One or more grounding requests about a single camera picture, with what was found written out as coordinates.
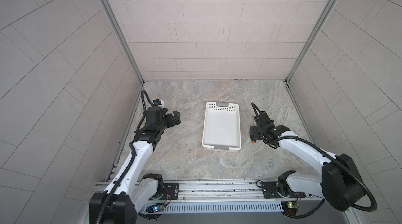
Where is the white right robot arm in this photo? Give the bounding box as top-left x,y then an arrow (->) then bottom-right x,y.
250,106 -> 378,219

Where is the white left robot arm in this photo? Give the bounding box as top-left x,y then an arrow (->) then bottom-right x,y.
89,106 -> 181,224

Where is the white perforated plastic bin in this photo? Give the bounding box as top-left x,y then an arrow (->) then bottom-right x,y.
202,102 -> 241,152

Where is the right green circuit board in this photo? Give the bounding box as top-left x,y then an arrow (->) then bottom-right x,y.
281,201 -> 300,217

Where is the green circuit board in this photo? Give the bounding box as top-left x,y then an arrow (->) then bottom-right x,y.
281,201 -> 300,217
146,204 -> 165,213

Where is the left green circuit board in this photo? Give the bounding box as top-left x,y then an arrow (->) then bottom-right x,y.
146,204 -> 165,213

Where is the right aluminium corner profile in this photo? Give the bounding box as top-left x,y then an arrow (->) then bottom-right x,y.
285,0 -> 338,84

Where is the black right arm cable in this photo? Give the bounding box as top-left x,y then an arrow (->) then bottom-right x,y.
250,102 -> 378,212

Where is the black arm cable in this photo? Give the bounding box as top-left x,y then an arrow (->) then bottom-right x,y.
250,102 -> 378,212
95,89 -> 155,224

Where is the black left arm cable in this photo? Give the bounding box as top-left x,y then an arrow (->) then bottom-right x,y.
95,89 -> 155,224

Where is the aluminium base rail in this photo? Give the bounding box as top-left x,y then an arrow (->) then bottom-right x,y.
93,178 -> 324,215

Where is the aluminium corner wall profile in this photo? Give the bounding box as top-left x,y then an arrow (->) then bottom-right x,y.
99,0 -> 144,86

